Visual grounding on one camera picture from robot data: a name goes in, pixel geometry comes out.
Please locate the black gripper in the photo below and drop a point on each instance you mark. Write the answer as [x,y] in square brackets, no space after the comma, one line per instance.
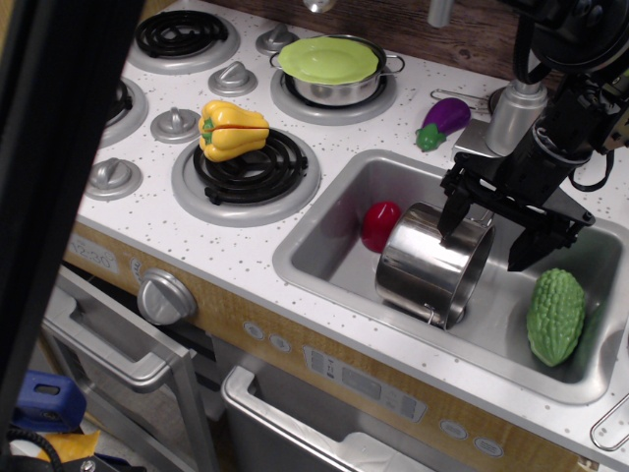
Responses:
[524,187]

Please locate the stainless steel pot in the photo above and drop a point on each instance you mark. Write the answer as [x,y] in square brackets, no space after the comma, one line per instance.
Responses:
[429,277]

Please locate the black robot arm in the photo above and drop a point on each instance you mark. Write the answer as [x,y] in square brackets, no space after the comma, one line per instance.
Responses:
[587,42]

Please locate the silver sink basin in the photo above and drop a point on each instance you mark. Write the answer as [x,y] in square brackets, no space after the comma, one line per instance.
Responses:
[324,254]

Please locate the green toy bitter gourd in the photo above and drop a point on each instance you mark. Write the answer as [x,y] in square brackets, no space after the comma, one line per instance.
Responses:
[556,316]

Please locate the silver faucet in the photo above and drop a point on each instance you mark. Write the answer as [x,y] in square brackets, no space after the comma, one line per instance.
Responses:
[515,109]

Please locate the red toy pepper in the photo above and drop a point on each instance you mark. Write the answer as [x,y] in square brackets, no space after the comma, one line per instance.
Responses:
[378,223]

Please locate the purple toy eggplant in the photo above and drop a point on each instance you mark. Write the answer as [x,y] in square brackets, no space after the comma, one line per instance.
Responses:
[446,117]

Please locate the small steel pan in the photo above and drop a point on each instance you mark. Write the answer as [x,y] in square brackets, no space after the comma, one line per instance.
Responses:
[347,94]

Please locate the front right black burner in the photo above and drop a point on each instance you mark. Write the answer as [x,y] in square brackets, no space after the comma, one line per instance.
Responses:
[256,188]

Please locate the black burner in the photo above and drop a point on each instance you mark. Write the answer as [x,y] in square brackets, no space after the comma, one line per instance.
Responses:
[126,113]
[181,42]
[256,188]

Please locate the green plate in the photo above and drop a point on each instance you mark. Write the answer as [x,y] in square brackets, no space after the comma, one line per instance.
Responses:
[327,60]

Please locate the silver stove knob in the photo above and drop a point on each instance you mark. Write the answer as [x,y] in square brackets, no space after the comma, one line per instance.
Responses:
[175,126]
[272,41]
[113,179]
[232,81]

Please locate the yellow toy bell pepper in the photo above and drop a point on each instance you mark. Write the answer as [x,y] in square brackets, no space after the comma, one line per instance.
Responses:
[227,131]

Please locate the dishwasher door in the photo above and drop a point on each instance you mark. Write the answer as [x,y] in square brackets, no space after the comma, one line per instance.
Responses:
[307,430]

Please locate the silver oven dial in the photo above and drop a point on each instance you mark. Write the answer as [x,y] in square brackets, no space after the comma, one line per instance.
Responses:
[163,299]

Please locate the back left black burner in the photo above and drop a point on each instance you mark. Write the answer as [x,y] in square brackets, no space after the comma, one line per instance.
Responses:
[181,42]

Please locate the yellow cloth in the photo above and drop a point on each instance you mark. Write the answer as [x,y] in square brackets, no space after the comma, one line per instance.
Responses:
[70,447]

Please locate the blue clamp tool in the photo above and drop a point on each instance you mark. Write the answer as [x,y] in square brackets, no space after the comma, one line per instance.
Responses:
[49,403]

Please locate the wire rack handle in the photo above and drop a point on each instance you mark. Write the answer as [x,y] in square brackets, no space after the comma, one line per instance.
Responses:
[610,432]

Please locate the oven door with handle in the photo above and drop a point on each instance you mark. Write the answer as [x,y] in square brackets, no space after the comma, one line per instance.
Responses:
[140,385]

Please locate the black foreground frame bar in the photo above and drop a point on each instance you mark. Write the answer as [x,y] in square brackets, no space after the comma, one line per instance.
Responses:
[61,63]

